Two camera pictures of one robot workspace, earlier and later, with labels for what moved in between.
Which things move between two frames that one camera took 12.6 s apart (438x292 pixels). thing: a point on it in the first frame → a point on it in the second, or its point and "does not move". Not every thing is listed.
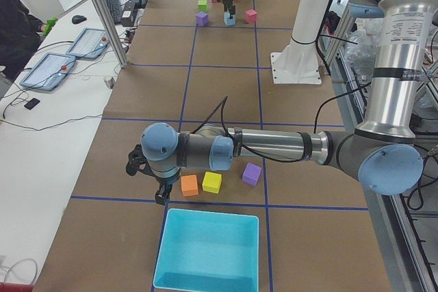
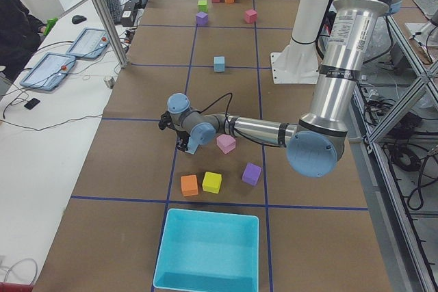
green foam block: x=202 y=5 does not move
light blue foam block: x=228 y=20 → x=219 y=63
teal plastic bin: x=208 y=251 does not move
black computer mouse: x=76 y=19 does not move
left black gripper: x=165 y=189 → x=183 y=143
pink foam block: x=250 y=16 does not move
